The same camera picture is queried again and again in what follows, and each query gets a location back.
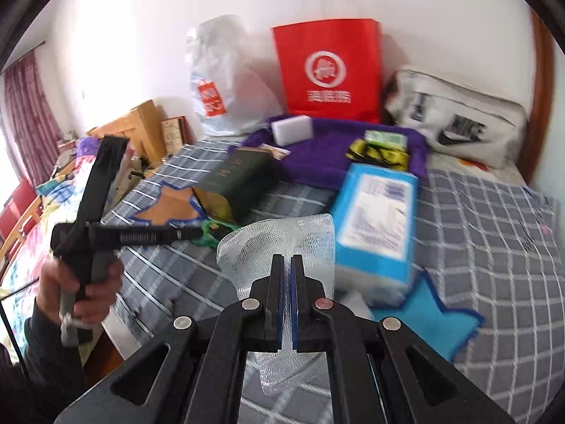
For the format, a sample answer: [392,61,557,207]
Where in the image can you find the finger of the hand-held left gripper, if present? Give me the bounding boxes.
[77,136,130,230]

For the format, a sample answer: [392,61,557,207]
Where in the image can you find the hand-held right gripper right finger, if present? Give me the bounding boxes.
[291,254,517,424]

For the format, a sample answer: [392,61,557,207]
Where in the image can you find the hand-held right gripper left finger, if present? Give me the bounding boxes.
[53,254,287,424]

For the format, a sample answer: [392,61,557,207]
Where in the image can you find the white foam net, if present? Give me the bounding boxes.
[216,213,337,396]

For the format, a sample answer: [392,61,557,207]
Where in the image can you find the green snack packet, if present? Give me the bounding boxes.
[191,218,241,248]

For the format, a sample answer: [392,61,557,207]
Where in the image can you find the fruit print tissue packet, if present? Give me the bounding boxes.
[258,143,292,160]

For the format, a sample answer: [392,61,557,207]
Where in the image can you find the purple towel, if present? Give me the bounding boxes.
[240,115,431,190]

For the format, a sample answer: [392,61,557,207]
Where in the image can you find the white sponge block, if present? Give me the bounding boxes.
[270,115,314,146]

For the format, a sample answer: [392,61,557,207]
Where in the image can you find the small green packet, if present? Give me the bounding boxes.
[364,129,407,148]

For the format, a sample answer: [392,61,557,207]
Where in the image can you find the person's left forearm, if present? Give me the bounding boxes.
[0,305,89,424]

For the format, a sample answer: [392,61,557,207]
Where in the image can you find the person's left hand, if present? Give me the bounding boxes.
[35,254,125,330]

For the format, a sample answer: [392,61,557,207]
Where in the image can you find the purple plush toy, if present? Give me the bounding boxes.
[77,138,104,157]

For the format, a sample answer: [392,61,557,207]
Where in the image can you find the wooden headboard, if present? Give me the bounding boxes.
[86,99,168,164]

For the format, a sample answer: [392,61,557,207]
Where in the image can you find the red curtain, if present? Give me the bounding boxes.
[2,51,63,182]

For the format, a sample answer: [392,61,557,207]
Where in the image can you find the floral quilt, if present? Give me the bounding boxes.
[0,154,133,349]

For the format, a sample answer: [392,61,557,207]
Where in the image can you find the red chair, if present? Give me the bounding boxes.
[0,177,45,266]

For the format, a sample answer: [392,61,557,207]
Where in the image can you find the blue tissue pack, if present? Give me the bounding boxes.
[329,163,420,310]

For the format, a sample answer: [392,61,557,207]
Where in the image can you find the dark green box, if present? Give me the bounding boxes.
[193,147,280,226]

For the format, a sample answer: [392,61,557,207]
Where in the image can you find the white plastic bag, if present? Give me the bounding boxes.
[185,14,283,137]

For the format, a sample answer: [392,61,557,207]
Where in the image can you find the grey checked star blanket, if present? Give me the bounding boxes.
[101,143,565,424]

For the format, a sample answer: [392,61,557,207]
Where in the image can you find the red paper bag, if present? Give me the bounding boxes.
[271,0,382,124]

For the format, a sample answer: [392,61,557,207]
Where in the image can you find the grey waist bag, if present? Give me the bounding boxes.
[384,68,528,170]

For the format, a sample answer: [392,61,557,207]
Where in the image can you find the brown wooden door frame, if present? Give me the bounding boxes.
[516,9,557,186]

